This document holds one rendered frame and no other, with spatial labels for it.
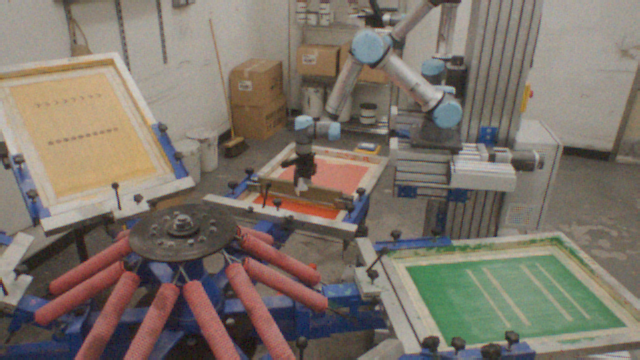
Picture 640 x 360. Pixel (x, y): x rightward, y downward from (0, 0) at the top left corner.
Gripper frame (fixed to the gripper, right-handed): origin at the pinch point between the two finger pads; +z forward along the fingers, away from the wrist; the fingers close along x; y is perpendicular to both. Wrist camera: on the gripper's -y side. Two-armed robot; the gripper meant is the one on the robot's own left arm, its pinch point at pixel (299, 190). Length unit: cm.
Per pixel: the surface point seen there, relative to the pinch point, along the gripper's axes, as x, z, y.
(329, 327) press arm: -66, 10, 38
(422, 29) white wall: 367, -19, -6
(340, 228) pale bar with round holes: -26.8, -2.1, 28.5
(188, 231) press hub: -87, -30, 3
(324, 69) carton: 323, 24, -103
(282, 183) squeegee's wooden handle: -1.7, -3.0, -7.5
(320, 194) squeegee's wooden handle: -1.8, -1.2, 11.1
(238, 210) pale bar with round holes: -27.0, -0.4, -16.6
